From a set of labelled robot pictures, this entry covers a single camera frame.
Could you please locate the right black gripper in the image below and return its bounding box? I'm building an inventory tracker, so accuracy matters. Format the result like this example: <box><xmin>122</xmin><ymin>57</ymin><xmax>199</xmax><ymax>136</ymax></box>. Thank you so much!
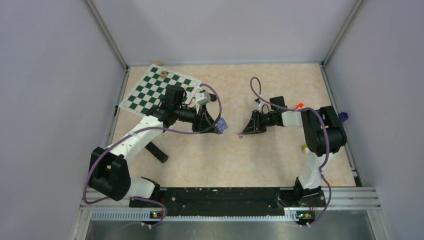
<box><xmin>243</xmin><ymin>110</ymin><xmax>276</xmax><ymax>135</ymax></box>

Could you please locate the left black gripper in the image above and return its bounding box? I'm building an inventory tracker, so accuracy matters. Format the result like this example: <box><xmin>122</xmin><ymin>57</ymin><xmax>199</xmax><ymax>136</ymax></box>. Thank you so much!
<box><xmin>174</xmin><ymin>103</ymin><xmax>218</xmax><ymax>134</ymax></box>

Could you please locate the grey purple charging case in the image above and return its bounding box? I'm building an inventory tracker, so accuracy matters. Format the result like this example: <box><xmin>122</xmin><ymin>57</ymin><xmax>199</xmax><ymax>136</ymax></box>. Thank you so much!
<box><xmin>214</xmin><ymin>117</ymin><xmax>228</xmax><ymax>135</ymax></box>

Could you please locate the black earbud charging case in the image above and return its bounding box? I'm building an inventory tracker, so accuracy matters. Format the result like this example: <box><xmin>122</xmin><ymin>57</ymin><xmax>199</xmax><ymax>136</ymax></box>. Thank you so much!
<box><xmin>209</xmin><ymin>94</ymin><xmax>217</xmax><ymax>102</ymax></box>

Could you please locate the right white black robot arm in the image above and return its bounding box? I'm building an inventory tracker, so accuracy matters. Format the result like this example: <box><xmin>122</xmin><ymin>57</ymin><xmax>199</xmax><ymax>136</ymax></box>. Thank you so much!
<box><xmin>241</xmin><ymin>96</ymin><xmax>347</xmax><ymax>206</ymax></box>

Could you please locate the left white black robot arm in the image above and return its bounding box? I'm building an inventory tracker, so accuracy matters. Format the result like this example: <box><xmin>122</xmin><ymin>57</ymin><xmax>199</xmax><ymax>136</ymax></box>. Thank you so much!
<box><xmin>83</xmin><ymin>83</ymin><xmax>219</xmax><ymax>207</ymax></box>

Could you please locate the red block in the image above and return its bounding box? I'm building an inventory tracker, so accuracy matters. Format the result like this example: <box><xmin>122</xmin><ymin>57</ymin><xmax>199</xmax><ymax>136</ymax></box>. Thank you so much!
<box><xmin>295</xmin><ymin>103</ymin><xmax>305</xmax><ymax>110</ymax></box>

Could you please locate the green white toy brick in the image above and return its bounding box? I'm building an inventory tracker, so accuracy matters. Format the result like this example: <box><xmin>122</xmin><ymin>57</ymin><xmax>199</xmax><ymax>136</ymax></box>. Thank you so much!
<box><xmin>301</xmin><ymin>144</ymin><xmax>310</xmax><ymax>156</ymax></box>

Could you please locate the black cuboid bar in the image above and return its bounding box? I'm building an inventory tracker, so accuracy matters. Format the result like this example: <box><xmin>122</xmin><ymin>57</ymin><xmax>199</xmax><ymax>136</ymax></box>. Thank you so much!
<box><xmin>145</xmin><ymin>142</ymin><xmax>169</xmax><ymax>163</ymax></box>

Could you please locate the wooden chess piece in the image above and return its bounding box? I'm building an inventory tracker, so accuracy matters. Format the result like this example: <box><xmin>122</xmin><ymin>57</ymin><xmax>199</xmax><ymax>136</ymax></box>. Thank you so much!
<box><xmin>160</xmin><ymin>71</ymin><xmax>168</xmax><ymax>79</ymax></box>

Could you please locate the green white chessboard mat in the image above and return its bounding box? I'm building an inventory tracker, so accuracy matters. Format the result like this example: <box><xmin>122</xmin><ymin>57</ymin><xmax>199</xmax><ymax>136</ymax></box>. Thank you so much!
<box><xmin>118</xmin><ymin>64</ymin><xmax>202</xmax><ymax>117</ymax></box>

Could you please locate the purple object at edge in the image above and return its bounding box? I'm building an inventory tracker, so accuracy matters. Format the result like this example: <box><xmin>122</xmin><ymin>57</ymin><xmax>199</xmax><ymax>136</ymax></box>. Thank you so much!
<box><xmin>338</xmin><ymin>112</ymin><xmax>349</xmax><ymax>122</ymax></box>

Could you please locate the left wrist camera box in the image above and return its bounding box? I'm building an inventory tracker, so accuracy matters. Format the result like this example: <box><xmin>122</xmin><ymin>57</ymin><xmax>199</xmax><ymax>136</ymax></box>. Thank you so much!
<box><xmin>195</xmin><ymin>90</ymin><xmax>211</xmax><ymax>107</ymax></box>

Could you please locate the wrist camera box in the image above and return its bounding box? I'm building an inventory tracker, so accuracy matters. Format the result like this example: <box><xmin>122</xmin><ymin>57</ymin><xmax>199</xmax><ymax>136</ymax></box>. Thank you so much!
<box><xmin>258</xmin><ymin>101</ymin><xmax>270</xmax><ymax>113</ymax></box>
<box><xmin>195</xmin><ymin>90</ymin><xmax>211</xmax><ymax>107</ymax></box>

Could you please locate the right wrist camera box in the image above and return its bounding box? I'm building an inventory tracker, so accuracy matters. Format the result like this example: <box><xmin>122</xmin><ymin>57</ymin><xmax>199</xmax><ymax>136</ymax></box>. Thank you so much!
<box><xmin>258</xmin><ymin>101</ymin><xmax>270</xmax><ymax>113</ymax></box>

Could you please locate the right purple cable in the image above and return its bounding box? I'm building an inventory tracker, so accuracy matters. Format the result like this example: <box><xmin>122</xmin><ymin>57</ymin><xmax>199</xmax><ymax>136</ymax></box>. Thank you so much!
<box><xmin>249</xmin><ymin>76</ymin><xmax>333</xmax><ymax>227</ymax></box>

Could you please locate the purple cable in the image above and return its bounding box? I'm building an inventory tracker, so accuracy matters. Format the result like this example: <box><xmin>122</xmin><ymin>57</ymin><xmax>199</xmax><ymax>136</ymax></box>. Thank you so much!
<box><xmin>249</xmin><ymin>76</ymin><xmax>333</xmax><ymax>227</ymax></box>
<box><xmin>82</xmin><ymin>82</ymin><xmax>223</xmax><ymax>229</ymax></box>

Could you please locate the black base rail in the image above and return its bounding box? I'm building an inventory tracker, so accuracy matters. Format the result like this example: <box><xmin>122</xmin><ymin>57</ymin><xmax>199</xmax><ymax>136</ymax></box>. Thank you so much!
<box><xmin>129</xmin><ymin>186</ymin><xmax>327</xmax><ymax>218</ymax></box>

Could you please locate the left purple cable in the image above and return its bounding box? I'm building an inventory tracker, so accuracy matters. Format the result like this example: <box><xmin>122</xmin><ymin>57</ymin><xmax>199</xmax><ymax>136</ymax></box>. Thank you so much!
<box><xmin>82</xmin><ymin>82</ymin><xmax>223</xmax><ymax>229</ymax></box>

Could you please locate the white perforated cable duct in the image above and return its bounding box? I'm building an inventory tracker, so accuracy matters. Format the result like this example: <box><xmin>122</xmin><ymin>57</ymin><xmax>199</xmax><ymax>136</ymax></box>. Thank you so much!
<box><xmin>90</xmin><ymin>210</ymin><xmax>298</xmax><ymax>222</ymax></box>

